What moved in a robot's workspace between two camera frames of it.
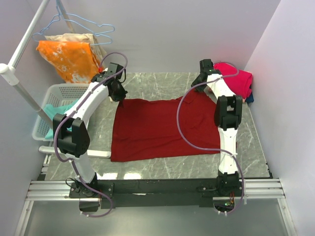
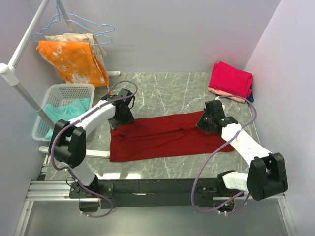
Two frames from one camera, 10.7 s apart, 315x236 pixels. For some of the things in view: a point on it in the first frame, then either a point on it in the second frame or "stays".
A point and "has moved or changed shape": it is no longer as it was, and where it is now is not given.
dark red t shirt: (189, 125) has moved or changed shape
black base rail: (110, 193) stays
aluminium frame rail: (58, 191) stays
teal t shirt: (51, 110) stays
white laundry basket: (54, 94) stays
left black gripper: (121, 96) → (128, 118)
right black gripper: (195, 85) → (200, 125)
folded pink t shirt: (239, 81) stays
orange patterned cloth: (74, 60) stays
